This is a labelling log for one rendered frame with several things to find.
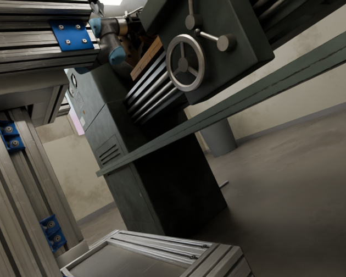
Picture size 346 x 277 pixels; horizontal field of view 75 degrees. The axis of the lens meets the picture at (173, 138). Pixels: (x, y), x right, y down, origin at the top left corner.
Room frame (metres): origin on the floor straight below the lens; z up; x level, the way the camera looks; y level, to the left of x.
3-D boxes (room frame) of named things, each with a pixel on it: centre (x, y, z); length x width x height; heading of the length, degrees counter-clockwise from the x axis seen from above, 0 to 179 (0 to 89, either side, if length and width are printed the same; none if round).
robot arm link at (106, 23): (0.95, 0.07, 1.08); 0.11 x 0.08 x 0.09; 124
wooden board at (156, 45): (1.06, -0.18, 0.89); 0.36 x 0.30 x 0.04; 125
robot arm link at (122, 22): (0.99, 0.01, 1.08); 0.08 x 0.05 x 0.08; 34
